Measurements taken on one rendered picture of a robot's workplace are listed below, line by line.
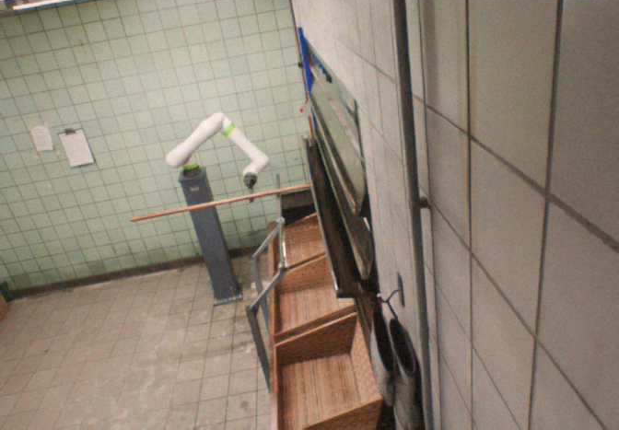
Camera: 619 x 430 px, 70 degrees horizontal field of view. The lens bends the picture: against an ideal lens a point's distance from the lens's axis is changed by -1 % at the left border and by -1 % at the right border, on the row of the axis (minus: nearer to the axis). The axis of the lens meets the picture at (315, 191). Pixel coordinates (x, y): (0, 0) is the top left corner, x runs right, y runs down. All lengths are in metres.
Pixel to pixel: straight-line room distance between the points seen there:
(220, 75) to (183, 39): 0.41
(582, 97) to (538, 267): 0.17
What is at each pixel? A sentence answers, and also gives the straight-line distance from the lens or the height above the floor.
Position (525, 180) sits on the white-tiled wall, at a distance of 0.43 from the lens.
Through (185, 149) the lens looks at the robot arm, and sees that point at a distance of 3.35.
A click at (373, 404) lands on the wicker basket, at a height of 0.83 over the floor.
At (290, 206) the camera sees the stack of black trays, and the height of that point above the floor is 0.85.
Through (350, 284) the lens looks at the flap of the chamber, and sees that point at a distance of 1.68.
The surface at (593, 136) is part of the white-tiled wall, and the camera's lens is 0.34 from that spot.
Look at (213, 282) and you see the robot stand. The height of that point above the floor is 0.22.
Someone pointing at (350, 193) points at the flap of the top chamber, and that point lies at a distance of 1.58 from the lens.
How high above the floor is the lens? 2.43
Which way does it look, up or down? 25 degrees down
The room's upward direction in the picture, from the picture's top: 10 degrees counter-clockwise
